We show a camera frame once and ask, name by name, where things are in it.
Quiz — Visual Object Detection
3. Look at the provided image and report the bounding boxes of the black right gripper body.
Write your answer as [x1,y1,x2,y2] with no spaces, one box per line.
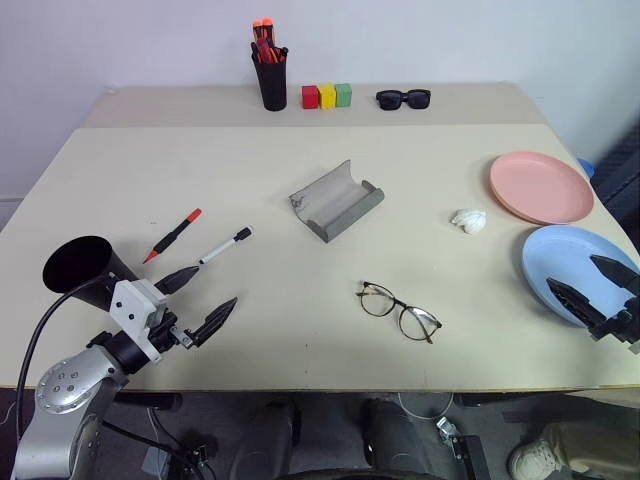
[584,294,640,347]

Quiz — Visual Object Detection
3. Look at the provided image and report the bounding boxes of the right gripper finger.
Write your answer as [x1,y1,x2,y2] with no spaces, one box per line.
[590,253,640,292]
[545,277,609,330]

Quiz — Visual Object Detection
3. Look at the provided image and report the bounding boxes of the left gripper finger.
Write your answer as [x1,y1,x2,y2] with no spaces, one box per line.
[191,296,239,349]
[153,264,202,296]

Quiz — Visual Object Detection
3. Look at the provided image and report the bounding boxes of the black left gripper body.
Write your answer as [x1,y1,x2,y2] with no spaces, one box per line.
[148,308,197,352]

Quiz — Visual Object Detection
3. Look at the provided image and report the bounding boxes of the tortoiseshell round eyeglasses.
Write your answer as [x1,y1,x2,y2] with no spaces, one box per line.
[355,280,444,346]

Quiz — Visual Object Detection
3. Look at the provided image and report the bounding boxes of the light blue plastic plate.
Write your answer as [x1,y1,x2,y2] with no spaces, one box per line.
[522,224,640,329]

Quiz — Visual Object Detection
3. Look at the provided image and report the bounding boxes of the white marker with black cap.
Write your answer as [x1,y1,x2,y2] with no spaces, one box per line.
[198,226,255,266]

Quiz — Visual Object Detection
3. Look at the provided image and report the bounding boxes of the black ribbed object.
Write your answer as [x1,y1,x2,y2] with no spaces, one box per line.
[592,122,640,214]

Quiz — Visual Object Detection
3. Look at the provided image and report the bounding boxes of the empty black pen cup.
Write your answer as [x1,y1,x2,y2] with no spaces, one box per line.
[42,235,146,315]

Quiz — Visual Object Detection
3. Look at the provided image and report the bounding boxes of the pink plastic plate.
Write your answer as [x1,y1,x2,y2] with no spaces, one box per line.
[489,151,596,226]

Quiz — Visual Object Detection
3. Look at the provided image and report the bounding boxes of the person's olive trouser leg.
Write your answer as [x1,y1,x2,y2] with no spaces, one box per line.
[542,421,640,474]

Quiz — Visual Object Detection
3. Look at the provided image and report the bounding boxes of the small grey box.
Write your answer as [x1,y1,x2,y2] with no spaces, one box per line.
[141,446,174,477]

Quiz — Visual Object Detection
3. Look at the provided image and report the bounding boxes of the person's cream shoe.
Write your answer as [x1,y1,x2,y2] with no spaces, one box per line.
[508,438,564,480]

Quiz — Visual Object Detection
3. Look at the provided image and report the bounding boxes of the grey open glasses case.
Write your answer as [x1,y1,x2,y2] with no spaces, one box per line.
[288,159,386,245]

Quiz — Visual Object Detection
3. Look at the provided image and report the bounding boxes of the black pen cup with pens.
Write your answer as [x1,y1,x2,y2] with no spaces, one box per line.
[251,44,290,113]

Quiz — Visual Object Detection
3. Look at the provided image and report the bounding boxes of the black sunglasses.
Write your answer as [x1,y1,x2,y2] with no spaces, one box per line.
[375,88,433,113]

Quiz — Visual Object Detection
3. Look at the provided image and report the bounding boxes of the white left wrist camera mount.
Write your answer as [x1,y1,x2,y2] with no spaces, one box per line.
[108,278,169,362]

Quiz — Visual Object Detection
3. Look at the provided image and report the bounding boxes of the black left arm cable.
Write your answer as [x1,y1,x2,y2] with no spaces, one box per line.
[13,272,121,446]

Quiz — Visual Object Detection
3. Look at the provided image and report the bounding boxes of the metal caster bracket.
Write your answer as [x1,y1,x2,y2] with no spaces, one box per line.
[435,416,465,447]

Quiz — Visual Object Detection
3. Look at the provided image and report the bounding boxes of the thin clear cable loop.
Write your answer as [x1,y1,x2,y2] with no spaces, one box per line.
[397,392,454,421]

